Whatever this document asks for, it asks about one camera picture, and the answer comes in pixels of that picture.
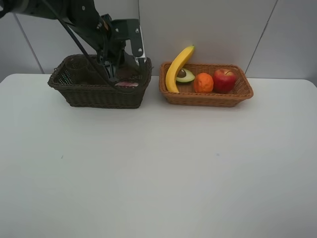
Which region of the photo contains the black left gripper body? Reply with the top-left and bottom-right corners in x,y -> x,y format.
94,37 -> 126,79

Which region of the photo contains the brown translucent plastic cup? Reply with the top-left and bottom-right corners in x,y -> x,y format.
65,57 -> 91,85

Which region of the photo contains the halved avocado with pit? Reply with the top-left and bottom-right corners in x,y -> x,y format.
176,68 -> 195,83

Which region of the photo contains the orange tangerine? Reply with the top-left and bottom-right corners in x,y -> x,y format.
194,73 -> 213,94

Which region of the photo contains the light orange wicker basket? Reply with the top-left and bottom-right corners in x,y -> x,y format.
158,62 -> 254,108

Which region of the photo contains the yellow banana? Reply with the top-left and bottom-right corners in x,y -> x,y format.
165,45 -> 195,93

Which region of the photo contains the pink detergent bottle white cap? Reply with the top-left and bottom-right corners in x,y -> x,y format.
115,82 -> 139,88

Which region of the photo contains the dark brown wicker basket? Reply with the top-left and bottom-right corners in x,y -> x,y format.
48,55 -> 152,109

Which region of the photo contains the dark green pump bottle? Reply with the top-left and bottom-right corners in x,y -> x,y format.
116,51 -> 143,79

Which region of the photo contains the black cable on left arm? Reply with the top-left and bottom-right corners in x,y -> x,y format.
42,0 -> 134,92

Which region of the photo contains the red apple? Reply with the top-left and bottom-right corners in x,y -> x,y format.
213,68 -> 237,94

